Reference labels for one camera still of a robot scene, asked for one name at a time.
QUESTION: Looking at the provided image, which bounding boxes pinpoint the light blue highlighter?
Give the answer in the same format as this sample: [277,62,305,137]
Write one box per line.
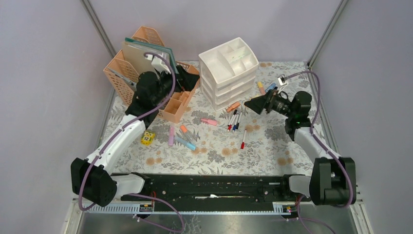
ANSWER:
[174,136,196,151]

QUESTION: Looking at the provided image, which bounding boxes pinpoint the aluminium frame post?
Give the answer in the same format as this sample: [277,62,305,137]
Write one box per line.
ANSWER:
[80,0,117,57]
[307,0,349,69]

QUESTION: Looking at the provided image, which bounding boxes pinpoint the yellow pink highlighter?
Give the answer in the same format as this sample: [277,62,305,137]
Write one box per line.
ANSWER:
[257,81,266,95]

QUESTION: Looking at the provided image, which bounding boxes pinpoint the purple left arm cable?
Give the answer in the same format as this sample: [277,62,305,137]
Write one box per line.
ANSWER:
[78,52,186,233]

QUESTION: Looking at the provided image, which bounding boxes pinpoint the left aluminium frame post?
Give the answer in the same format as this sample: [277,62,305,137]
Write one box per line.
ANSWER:
[80,0,117,57]

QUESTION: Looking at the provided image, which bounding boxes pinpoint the orange highlighter centre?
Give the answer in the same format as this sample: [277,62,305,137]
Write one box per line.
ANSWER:
[226,101,241,113]

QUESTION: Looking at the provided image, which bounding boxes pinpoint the orange plastic file organizer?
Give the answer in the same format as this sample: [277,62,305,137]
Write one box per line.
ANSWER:
[103,26,200,123]

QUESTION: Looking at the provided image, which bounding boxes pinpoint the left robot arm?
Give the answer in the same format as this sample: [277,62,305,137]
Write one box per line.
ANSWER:
[71,65,199,207]

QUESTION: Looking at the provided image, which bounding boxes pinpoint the light blue clipboard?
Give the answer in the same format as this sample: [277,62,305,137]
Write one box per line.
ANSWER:
[107,67,136,92]

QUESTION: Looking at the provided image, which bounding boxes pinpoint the beige file folder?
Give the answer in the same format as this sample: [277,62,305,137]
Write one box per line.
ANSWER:
[121,41,170,74]

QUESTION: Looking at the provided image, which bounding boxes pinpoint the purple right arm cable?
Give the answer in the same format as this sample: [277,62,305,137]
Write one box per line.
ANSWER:
[283,70,355,234]

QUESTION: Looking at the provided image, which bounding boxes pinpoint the yellow owl eraser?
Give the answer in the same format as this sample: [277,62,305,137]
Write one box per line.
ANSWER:
[140,131,156,146]

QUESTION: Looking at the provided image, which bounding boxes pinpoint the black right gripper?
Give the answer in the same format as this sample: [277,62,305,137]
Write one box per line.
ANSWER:
[244,87,295,118]

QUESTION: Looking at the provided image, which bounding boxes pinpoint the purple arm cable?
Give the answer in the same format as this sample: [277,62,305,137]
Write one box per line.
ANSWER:
[78,52,186,233]
[283,70,355,234]

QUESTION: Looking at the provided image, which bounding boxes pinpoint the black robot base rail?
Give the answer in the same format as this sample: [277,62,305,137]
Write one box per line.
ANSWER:
[141,174,300,214]

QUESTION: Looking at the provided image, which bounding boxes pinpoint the red cap whiteboard marker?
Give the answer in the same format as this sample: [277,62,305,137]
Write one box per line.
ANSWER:
[227,114,237,132]

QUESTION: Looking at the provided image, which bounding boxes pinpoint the white plastic drawer unit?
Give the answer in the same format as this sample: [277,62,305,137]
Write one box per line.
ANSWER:
[198,37,259,111]

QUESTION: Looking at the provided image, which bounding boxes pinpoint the orange cap grey marker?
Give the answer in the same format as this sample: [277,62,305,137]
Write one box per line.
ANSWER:
[180,125,196,145]

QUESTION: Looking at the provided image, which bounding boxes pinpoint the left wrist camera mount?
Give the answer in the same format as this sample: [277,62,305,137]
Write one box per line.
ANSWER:
[144,53,171,74]

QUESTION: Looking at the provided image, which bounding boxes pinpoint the black cap whiteboard marker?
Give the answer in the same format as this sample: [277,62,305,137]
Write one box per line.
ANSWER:
[228,109,238,126]

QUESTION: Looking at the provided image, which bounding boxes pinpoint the teal file folder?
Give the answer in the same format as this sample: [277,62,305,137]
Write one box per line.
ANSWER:
[124,38,179,76]

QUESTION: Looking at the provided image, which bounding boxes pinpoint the blue cap whiteboard marker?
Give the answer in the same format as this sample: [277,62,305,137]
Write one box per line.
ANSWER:
[231,113,240,132]

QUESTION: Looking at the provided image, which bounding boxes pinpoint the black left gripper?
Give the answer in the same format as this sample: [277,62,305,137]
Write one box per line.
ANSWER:
[152,65,200,105]

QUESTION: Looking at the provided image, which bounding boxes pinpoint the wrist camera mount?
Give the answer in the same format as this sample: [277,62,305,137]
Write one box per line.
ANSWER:
[276,76,288,93]
[144,53,171,74]

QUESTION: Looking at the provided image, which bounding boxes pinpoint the right aluminium frame post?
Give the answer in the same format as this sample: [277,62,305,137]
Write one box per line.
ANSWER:
[307,0,349,69]

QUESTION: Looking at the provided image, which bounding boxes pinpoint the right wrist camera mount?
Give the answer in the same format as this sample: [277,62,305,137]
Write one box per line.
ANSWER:
[276,76,288,93]

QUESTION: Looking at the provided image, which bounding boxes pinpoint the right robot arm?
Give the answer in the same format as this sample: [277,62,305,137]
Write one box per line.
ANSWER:
[245,90,357,207]

